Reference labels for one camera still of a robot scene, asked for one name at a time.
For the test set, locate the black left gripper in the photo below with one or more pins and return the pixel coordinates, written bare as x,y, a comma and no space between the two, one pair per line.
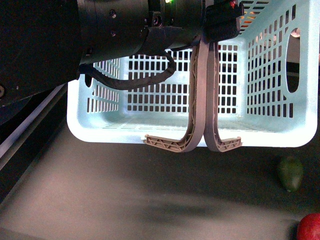
112,29

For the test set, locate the red fruit lower shelf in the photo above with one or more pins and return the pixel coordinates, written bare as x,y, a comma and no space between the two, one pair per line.
309,227

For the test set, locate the light blue plastic basket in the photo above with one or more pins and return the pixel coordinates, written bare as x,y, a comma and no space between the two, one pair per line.
259,89

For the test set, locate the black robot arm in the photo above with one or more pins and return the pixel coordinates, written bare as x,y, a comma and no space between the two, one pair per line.
47,43

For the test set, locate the grey basket handle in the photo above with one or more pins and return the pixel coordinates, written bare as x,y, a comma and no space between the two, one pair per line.
211,131
197,105

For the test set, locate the green avocado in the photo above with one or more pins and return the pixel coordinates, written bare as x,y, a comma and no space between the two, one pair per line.
290,172

